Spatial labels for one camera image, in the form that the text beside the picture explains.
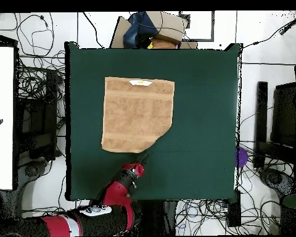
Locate tan terry towel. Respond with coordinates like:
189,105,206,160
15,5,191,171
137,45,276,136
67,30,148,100
101,77,176,154

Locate dark green table cloth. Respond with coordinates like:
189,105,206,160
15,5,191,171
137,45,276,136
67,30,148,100
64,41,243,202

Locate purple round object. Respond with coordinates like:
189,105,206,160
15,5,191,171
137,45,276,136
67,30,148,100
234,146,249,168

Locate black power strip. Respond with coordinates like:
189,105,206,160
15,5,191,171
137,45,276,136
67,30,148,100
227,189,242,228

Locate grey stand base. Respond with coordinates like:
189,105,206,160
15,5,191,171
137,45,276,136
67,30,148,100
18,159,49,183
258,167,296,196

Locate black metal rack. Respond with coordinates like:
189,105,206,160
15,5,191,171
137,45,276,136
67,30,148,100
14,69,59,161

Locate black upright bar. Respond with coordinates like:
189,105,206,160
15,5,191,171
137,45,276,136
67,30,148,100
253,81,269,170

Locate dark blue garment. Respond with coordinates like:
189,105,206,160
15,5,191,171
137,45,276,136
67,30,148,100
123,11,160,49

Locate brown cardboard box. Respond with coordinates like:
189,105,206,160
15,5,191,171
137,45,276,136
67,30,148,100
109,10,199,49

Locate black panel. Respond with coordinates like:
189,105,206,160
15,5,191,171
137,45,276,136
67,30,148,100
270,82,296,149

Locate white board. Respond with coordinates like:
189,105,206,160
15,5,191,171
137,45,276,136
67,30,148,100
0,46,15,191

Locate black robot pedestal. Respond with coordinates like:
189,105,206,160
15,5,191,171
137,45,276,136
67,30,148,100
138,200,179,236

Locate tangled black floor cables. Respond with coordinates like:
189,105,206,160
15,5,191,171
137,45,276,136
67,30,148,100
14,13,66,99
176,197,282,236
22,199,89,219

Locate black square floor frame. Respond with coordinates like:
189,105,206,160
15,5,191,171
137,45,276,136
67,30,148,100
178,10,215,42

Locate black cable with plug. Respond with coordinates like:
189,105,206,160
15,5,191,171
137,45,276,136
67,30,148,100
242,10,296,49

